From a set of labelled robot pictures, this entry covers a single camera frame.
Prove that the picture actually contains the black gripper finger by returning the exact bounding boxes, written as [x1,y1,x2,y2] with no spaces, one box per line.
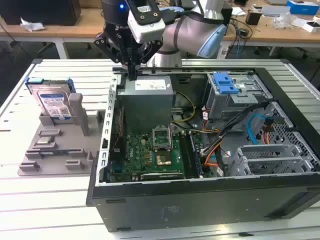
[132,39,163,81]
[93,32,133,81]

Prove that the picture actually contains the hard disk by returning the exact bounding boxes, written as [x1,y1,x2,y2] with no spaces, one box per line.
[25,77,76,121]

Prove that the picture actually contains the metal disk bay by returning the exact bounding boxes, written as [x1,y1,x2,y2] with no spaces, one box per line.
[226,143,313,177]

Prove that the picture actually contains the wooden desk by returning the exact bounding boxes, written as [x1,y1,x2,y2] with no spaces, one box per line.
[0,0,320,48]

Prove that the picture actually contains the grey power supply unit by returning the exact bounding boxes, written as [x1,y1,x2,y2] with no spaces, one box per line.
[117,75,177,133]

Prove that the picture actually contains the large black box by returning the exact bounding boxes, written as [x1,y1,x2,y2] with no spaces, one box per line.
[0,0,82,27]

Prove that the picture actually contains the crumpled white paper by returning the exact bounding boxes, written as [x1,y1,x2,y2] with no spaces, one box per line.
[20,17,46,33]

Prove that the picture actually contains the blue plastic drive latch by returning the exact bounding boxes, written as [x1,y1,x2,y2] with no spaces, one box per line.
[213,71,240,95]

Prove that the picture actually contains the metal socket cover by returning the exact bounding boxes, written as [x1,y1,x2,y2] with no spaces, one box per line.
[152,127,173,151]

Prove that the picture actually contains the metal drive cage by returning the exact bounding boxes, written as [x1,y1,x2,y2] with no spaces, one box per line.
[203,72,273,121]

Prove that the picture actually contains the green motherboard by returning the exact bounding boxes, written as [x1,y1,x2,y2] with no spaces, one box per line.
[109,132,213,182]

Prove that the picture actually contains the black RAM slot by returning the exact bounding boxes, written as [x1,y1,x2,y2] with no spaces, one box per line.
[179,133,195,179]

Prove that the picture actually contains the CPU socket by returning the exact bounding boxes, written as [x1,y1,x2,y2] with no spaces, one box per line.
[156,152,173,167]

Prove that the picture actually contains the silver CPU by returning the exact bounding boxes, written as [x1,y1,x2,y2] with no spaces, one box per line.
[36,136,56,145]

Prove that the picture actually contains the RAM stick on rack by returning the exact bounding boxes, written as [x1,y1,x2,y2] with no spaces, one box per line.
[39,148,83,154]

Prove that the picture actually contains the installed RAM stick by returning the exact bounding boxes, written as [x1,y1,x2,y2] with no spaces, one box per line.
[188,132,203,177]

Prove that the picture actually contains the grey parts rack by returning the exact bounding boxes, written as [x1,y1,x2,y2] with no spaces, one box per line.
[17,92,105,177]

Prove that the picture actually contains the black graphics card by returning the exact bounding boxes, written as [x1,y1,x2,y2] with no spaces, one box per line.
[139,171,185,181]

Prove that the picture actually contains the flat grey box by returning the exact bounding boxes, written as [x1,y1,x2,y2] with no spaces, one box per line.
[261,5,291,17]

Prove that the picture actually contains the clear plastic bag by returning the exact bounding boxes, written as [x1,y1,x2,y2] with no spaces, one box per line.
[272,12,301,30]

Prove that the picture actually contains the blue cardboard box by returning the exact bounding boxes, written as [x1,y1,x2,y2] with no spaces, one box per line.
[286,0,320,16]

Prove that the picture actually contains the black PC case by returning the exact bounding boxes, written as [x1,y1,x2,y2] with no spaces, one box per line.
[85,66,320,233]

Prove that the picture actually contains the white box with black inset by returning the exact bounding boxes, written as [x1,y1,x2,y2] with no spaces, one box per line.
[302,20,320,33]

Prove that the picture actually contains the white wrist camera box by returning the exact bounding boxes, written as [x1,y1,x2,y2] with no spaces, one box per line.
[127,0,166,44]

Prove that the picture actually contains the yellow wires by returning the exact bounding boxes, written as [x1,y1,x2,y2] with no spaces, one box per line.
[171,91,197,123]

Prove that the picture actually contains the black cable bundle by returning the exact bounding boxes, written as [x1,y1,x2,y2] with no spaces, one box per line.
[199,101,273,161]

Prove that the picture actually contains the orange wire bundle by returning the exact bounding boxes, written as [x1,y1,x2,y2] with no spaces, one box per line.
[203,144,225,168]

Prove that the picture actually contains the blue data wire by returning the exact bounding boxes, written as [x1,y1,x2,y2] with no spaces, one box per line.
[246,113,266,145]

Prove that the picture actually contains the orange power wire with plug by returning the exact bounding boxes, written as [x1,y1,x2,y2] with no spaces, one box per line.
[262,117,275,145]

